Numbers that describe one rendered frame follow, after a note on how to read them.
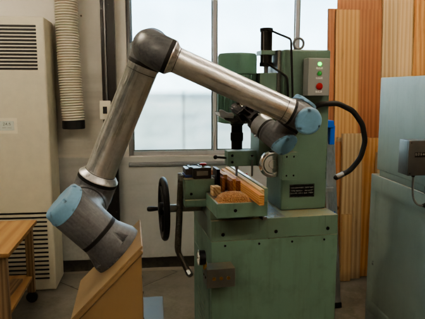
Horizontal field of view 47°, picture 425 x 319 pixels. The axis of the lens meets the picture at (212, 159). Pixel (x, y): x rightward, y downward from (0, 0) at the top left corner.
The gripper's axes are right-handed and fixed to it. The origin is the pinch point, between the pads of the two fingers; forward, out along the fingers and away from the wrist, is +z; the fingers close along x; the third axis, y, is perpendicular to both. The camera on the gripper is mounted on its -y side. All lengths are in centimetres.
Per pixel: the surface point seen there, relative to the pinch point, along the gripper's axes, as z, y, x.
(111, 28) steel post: 159, -50, 2
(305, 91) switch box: -9.3, -21.1, -28.8
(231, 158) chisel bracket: -1.5, -29.2, 14.1
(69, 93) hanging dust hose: 145, -55, 53
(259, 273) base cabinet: -42, -48, 41
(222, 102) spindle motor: 11.8, -12.9, -0.2
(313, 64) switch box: -6.6, -14.2, -38.2
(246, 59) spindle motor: 12.9, -4.3, -19.6
